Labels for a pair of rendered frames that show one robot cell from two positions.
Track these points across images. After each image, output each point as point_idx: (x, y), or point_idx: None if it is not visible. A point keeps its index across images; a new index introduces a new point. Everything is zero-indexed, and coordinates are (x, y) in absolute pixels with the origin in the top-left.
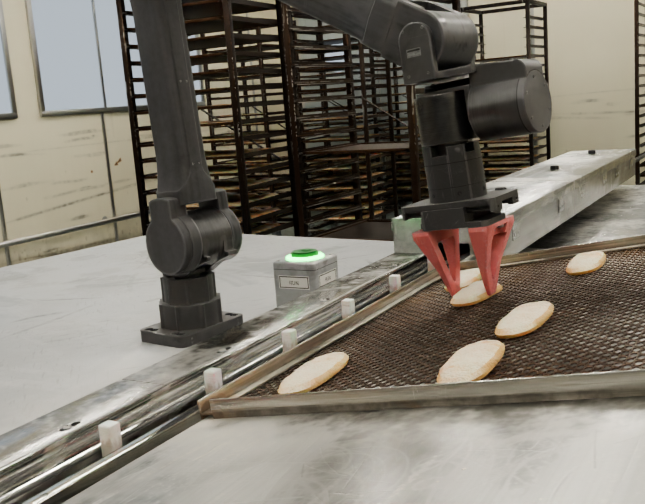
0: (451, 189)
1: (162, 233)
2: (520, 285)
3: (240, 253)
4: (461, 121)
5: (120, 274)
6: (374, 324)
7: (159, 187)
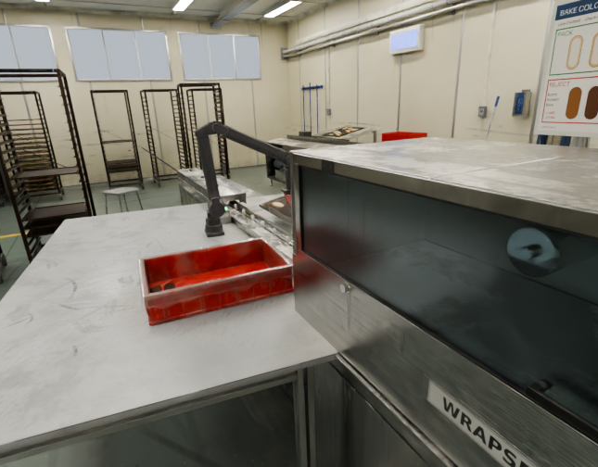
0: None
1: (216, 207)
2: None
3: (142, 218)
4: None
5: (121, 232)
6: (285, 214)
7: (210, 195)
